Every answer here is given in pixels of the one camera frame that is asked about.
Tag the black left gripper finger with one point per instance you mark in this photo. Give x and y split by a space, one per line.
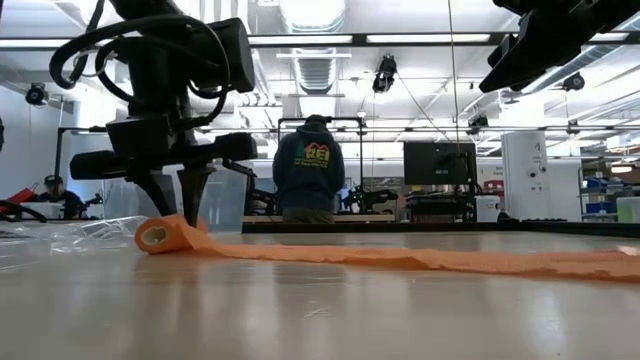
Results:
100 166
235 146

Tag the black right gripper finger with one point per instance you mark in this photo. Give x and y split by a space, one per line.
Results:
545 45
505 50

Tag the orange elastic bandage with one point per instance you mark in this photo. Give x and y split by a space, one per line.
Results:
350 255

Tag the black background robot arm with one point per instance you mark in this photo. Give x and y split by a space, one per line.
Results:
94 199
372 197
262 200

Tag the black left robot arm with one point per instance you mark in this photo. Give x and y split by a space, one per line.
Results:
155 75

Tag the person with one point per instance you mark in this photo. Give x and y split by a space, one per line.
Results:
60 197
307 170

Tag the clear plastic bin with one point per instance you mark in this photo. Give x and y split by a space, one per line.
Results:
225 200

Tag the clear plastic bag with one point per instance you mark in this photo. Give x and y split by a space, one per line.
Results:
100 230

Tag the white column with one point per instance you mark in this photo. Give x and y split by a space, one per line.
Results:
525 167

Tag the black computer monitor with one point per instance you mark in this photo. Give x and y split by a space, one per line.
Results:
440 162

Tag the small white box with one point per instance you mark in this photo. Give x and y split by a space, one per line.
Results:
487 205

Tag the shelf with blue bins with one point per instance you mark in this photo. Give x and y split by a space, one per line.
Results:
607 192

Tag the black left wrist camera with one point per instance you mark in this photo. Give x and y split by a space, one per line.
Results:
230 55

